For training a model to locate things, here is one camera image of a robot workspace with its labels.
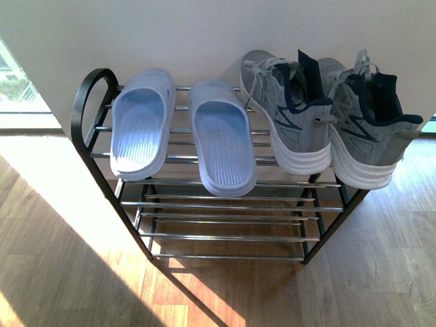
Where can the black metal shoe rack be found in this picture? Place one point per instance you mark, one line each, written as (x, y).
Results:
(172, 217)

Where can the grey knit sneaker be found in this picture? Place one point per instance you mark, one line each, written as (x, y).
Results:
(372, 131)
(290, 95)

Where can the light blue slide slipper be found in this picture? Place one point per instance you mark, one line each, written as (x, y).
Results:
(222, 135)

